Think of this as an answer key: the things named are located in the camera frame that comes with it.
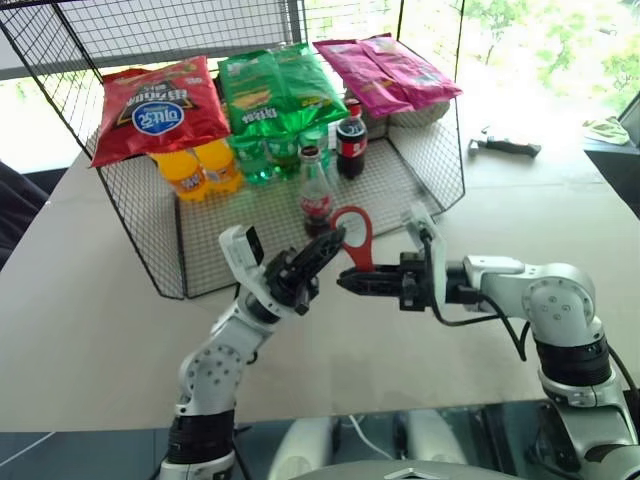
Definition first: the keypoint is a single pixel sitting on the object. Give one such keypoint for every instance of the green white crumpled bag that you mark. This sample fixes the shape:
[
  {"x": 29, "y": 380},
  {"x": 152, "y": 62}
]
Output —
[{"x": 606, "y": 131}]

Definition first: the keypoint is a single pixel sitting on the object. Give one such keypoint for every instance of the dark side cabinet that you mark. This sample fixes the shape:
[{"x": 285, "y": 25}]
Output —
[{"x": 617, "y": 170}]

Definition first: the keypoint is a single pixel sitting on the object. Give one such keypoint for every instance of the green chips bag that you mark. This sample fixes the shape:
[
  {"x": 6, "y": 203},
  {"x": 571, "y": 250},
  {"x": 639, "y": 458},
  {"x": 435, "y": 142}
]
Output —
[
  {"x": 307, "y": 85},
  {"x": 247, "y": 95}
]

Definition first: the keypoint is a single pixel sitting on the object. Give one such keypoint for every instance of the glass cola bottle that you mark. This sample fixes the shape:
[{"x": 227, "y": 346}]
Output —
[{"x": 316, "y": 195}]

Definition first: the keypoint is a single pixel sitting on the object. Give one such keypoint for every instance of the grey robot torso plate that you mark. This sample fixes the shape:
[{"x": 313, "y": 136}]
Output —
[{"x": 410, "y": 472}]

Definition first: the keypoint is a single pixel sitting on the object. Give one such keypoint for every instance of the orange soda plastic bottle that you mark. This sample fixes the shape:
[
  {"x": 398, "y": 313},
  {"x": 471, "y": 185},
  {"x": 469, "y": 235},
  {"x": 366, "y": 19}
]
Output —
[
  {"x": 220, "y": 167},
  {"x": 186, "y": 175}
]

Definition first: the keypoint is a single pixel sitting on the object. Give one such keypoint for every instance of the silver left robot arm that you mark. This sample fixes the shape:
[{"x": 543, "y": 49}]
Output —
[{"x": 210, "y": 370}]

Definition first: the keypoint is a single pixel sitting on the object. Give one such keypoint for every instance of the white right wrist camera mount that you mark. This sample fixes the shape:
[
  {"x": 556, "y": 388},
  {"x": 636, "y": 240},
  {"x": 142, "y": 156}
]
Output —
[{"x": 435, "y": 250}]

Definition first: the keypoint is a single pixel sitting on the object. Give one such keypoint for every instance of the pink chips bag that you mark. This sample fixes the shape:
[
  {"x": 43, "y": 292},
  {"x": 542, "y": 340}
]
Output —
[
  {"x": 420, "y": 75},
  {"x": 360, "y": 75}
]

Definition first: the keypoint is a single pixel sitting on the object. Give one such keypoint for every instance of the plastic cola bottle red cap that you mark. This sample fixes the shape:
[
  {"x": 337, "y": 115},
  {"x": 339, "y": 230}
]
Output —
[{"x": 351, "y": 142}]

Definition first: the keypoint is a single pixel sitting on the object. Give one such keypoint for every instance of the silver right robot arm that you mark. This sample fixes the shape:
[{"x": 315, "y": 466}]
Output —
[{"x": 555, "y": 300}]

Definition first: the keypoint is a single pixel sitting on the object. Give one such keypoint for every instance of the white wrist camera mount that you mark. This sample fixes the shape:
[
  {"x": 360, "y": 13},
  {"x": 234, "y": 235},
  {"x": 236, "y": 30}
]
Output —
[
  {"x": 240, "y": 255},
  {"x": 435, "y": 250}
]

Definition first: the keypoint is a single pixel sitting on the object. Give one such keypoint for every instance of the green soda plastic bottle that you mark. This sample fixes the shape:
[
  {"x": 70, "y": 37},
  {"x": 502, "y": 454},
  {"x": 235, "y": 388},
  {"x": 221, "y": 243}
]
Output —
[
  {"x": 282, "y": 155},
  {"x": 252, "y": 160},
  {"x": 320, "y": 137}
]

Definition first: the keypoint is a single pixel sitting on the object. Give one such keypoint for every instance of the red chips bag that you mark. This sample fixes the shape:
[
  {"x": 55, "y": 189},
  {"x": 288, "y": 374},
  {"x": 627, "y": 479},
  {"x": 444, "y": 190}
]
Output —
[{"x": 160, "y": 110}]

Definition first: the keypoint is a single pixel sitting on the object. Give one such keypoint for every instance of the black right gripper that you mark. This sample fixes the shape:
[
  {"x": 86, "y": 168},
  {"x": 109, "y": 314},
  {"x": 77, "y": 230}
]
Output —
[{"x": 414, "y": 285}]

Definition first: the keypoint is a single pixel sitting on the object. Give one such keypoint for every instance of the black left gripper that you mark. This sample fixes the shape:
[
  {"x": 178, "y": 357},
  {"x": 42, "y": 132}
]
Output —
[{"x": 292, "y": 287}]

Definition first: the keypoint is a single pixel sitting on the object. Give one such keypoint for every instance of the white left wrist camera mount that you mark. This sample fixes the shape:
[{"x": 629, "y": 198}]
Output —
[{"x": 240, "y": 255}]

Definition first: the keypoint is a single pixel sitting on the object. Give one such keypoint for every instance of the silver rounded robot shape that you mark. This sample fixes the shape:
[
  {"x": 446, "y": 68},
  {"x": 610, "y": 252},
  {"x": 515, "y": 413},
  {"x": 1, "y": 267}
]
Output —
[
  {"x": 306, "y": 445},
  {"x": 434, "y": 437}
]

